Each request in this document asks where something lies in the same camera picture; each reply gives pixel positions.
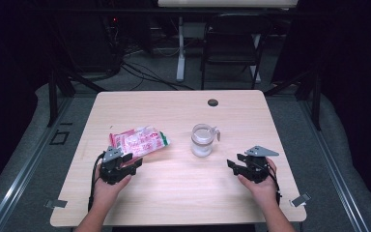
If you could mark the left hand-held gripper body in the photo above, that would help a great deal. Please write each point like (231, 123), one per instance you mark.
(112, 170)

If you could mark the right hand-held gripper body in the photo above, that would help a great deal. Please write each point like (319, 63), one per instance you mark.
(256, 169)

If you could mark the pink and white plastic bag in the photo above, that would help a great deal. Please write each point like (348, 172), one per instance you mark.
(140, 141)

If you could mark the clear glass jar with lid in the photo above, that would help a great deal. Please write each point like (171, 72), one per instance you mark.
(202, 141)

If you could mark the person's left hand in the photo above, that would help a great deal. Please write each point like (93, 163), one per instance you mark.
(106, 193)

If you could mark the person's right hand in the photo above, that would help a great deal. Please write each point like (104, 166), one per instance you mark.
(264, 193)

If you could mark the grey tape piece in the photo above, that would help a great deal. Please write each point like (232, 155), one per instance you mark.
(300, 199)
(56, 203)

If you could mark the round table grommet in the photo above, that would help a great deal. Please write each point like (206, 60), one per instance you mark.
(213, 102)

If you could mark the black metal stand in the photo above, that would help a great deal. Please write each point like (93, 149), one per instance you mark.
(53, 96)
(317, 96)

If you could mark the black folding chair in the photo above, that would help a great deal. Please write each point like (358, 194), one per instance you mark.
(232, 45)

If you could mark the white background desk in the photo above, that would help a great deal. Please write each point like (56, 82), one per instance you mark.
(227, 3)

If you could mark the aluminium floor rail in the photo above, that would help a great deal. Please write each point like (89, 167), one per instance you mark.
(338, 174)
(22, 180)

